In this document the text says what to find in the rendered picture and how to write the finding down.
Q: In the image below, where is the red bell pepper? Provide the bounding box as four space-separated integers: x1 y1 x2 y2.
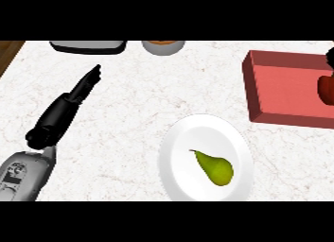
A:
316 71 334 107

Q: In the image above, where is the red open box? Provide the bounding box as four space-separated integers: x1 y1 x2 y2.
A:
242 49 334 130

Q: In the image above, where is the white oval plate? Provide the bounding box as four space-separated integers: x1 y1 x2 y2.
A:
158 113 255 202

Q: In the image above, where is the grey round bowl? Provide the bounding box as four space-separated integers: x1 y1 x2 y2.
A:
141 41 186 57

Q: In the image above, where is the green pear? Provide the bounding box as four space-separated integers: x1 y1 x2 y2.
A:
187 148 235 187

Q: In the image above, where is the grey and black appliance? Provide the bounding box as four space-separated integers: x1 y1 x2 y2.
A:
48 41 128 56

